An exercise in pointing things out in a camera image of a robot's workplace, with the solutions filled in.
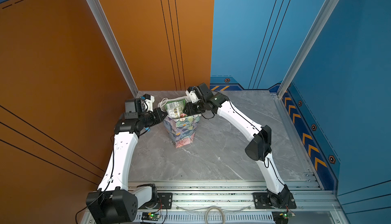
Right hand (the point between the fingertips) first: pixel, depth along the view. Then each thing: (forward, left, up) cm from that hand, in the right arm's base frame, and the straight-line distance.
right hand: (185, 110), depth 84 cm
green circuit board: (-46, +15, -22) cm, 53 cm away
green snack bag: (-1, +5, +3) cm, 6 cm away
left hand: (-6, +8, +6) cm, 11 cm away
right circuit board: (-46, -46, -23) cm, 69 cm away
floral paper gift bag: (-10, +1, -5) cm, 11 cm away
